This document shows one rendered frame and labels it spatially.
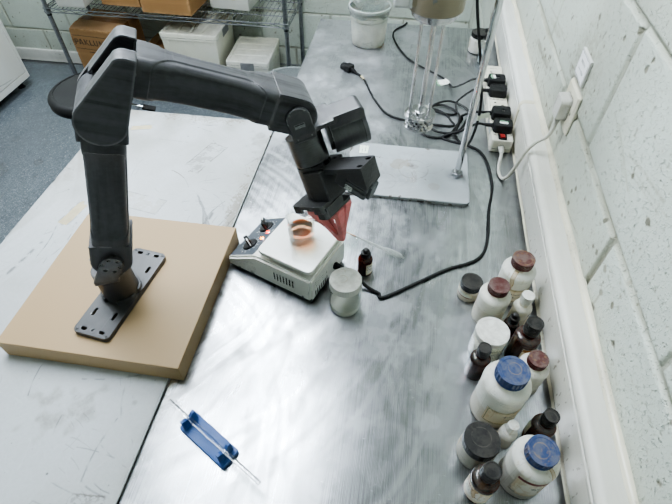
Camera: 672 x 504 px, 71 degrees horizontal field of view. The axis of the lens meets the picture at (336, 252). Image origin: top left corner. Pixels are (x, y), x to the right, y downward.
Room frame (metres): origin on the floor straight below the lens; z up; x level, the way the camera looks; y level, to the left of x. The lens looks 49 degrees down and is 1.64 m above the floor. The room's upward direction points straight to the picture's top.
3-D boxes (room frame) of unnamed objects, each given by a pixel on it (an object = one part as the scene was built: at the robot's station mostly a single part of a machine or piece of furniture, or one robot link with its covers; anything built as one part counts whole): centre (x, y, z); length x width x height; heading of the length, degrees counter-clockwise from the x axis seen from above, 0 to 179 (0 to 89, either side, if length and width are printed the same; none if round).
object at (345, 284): (0.52, -0.02, 0.94); 0.06 x 0.06 x 0.08
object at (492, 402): (0.32, -0.25, 0.96); 0.07 x 0.07 x 0.13
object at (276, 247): (0.61, 0.07, 0.98); 0.12 x 0.12 x 0.01; 60
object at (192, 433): (0.26, 0.20, 0.92); 0.10 x 0.03 x 0.04; 52
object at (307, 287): (0.62, 0.09, 0.94); 0.22 x 0.13 x 0.08; 60
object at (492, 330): (0.42, -0.26, 0.93); 0.06 x 0.06 x 0.07
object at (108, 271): (0.52, 0.38, 1.05); 0.09 x 0.06 x 0.06; 16
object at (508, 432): (0.26, -0.26, 0.93); 0.03 x 0.03 x 0.07
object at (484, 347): (0.38, -0.24, 0.94); 0.03 x 0.03 x 0.08
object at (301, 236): (0.61, 0.06, 1.02); 0.06 x 0.05 x 0.08; 155
